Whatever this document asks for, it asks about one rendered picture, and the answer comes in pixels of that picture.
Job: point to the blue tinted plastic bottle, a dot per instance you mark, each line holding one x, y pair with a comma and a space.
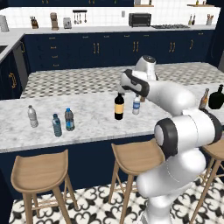
57, 126

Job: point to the dark blue base cabinet run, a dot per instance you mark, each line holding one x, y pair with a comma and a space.
116, 48

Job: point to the small brown bottle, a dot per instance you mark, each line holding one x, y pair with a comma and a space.
142, 99

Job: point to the utensil pot with tools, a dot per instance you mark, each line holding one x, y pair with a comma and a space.
209, 20

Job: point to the white blue-label plastic bottle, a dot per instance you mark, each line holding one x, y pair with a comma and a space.
136, 106

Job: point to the clear grey plastic bottle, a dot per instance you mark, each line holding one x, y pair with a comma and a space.
33, 117

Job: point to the dark blue tall cabinet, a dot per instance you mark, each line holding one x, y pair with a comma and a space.
217, 32

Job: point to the wooden knife block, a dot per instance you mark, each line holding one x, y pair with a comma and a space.
34, 23

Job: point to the grey dishwasher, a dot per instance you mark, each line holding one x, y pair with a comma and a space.
21, 64

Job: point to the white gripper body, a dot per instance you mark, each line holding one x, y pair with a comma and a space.
121, 88

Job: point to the brown slim glass bottle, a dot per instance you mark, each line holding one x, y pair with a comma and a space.
204, 100

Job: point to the sink basin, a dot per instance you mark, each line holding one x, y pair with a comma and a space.
2, 49

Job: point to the brown coffee machine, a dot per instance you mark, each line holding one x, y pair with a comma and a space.
54, 22

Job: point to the black hob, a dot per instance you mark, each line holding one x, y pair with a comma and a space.
170, 26

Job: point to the wooden bar stool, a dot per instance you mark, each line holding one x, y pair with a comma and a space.
137, 157
40, 172
214, 157

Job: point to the blue capped plastic bottle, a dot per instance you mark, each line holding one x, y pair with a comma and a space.
69, 120

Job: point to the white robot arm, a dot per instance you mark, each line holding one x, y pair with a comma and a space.
178, 134

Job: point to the white wall outlet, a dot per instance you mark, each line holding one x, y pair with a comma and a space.
123, 14

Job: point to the black toaster oven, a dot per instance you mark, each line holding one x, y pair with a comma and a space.
140, 19

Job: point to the rail with hanging utensils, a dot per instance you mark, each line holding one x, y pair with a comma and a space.
79, 14

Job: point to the black yellow-label glass bottle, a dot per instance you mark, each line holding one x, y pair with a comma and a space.
119, 108

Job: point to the dark blue island cabinet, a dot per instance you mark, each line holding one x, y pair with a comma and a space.
87, 163

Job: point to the dark green round glass bottle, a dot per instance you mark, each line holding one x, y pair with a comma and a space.
216, 99

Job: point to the silver toaster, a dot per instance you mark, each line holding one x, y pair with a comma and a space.
67, 23

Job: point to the dark blue side cabinets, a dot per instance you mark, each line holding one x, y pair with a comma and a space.
10, 77

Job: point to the dark blue upper cabinets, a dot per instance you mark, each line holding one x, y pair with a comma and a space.
70, 2

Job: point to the wooden wall shelf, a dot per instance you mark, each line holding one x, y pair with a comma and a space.
143, 5
200, 5

